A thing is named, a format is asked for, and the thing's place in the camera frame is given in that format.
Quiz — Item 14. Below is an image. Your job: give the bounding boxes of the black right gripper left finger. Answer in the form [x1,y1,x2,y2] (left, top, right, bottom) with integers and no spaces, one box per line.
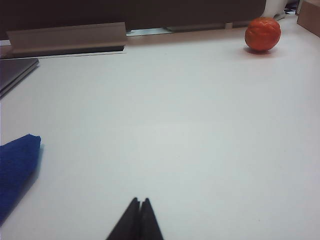
[105,197,142,240]

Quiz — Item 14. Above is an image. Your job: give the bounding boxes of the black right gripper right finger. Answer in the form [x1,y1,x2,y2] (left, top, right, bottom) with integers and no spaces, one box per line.
[137,197,165,240]

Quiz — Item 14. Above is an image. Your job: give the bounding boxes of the blue microfiber rag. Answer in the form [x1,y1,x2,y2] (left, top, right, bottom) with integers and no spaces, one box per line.
[0,133,42,225]

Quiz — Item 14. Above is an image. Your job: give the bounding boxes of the silver closed laptop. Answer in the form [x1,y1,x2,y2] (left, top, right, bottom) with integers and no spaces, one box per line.
[0,57,40,100]

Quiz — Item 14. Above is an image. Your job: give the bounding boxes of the brown desk divider panel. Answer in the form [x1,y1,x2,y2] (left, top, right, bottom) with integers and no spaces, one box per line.
[0,0,267,41]

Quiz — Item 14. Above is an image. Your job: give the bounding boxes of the orange mandarin fruit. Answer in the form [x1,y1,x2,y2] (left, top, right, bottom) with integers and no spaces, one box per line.
[244,16,282,54]

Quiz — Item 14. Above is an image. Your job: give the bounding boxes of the brown cardboard box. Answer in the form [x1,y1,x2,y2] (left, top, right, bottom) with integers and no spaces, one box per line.
[296,0,320,39]

